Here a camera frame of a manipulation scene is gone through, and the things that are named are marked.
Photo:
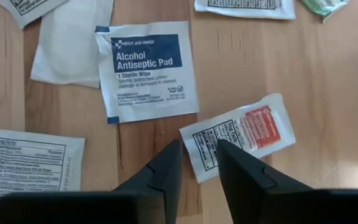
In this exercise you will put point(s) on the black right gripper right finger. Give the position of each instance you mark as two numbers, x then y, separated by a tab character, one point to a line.
244	193

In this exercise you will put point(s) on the green packet corner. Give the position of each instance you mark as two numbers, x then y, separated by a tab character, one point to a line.
322	6

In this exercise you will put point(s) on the plain white packet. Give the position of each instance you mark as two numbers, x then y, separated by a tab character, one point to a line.
70	46

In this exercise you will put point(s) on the alcohol antiseptic pad packet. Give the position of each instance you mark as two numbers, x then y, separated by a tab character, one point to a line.
148	77

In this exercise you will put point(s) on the white drug facts packet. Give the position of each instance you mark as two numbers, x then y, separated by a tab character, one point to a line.
26	12
26	161
244	9

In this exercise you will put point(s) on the red antibiotic ointment packet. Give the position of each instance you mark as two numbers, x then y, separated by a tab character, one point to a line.
259	130

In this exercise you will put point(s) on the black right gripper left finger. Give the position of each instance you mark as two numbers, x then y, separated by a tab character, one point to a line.
160	193

